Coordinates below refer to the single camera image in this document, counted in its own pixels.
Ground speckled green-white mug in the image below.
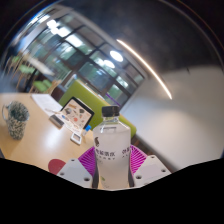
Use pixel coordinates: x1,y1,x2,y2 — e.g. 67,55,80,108
1,101,31,141

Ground small white box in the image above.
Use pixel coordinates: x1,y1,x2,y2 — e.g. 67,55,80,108
70,132,83,146

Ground black tablet with stickers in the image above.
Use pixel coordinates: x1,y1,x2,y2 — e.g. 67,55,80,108
59,96,95,131

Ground small dark flat box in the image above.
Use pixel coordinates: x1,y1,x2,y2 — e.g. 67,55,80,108
48,114,65,130

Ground clear plastic water bottle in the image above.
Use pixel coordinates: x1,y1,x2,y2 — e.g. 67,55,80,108
92,105,132,191

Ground dark-framed window wall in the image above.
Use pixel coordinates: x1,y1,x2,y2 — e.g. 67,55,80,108
6,13,146,108

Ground flat round red coaster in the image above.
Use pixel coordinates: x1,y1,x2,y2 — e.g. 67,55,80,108
47,158,67,176

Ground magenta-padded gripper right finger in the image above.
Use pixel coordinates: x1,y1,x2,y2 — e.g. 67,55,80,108
128,144,173,188

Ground black pendant lamps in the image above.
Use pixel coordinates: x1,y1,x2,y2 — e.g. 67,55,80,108
101,49,125,70

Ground curved linear ceiling light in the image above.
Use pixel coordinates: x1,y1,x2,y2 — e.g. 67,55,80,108
116,38,174,101

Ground wooden chairs with green seats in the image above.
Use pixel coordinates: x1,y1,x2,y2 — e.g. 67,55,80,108
8,54,58,95

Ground small blue-capped bottle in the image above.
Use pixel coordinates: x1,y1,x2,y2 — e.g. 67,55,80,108
81,124,92,138

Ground green upholstered bench backrest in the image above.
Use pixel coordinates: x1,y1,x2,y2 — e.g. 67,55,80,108
58,79,138,138

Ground white paper sheets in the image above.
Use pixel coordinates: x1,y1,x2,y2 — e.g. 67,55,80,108
30,93,63,116

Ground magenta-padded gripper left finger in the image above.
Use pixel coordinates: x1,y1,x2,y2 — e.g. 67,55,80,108
56,145,98,188

